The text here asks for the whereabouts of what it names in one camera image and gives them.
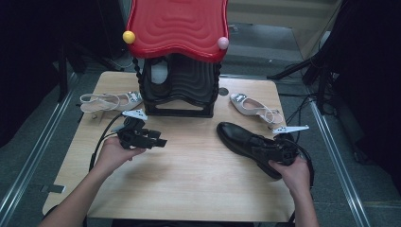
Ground black stand legs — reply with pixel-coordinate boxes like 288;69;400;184
266;46;339;115

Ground yellow ball knob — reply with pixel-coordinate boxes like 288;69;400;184
121;29;137;45

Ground person's right hand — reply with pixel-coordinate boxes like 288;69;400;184
268;155;312;199

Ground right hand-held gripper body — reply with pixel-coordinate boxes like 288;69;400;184
270;125;310;167

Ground black upright stand post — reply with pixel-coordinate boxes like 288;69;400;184
56;44;69;103

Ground red and black shoe rack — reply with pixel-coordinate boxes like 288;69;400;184
125;0;231;119

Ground black leather shoe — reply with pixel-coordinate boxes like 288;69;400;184
216;121;299;181
147;58;173;99

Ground dark curtain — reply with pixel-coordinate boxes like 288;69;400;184
0;0;128;148
327;0;401;191

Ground white strappy sandal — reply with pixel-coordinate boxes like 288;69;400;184
229;93;285;130
78;91;144;120

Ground right hand-held gripper cable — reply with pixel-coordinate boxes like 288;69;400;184
283;137;315;227

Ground black floor cables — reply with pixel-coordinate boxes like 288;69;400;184
277;93;320;149

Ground grey tape strip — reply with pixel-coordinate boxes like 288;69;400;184
40;183;67;194

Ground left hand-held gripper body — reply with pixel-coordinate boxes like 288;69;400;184
116;109;149;150

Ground pink ball knob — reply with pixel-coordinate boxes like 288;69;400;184
217;36;231;50

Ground metal floor rail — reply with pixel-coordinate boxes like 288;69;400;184
307;99;373;227
0;71;80;223

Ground hand-held gripper cable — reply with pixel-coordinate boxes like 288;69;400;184
283;137;315;227
89;113;125;173

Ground left hand-held gripper cable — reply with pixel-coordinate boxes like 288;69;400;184
89;113;125;173

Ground person's left hand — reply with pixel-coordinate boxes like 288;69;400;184
94;135;148;178

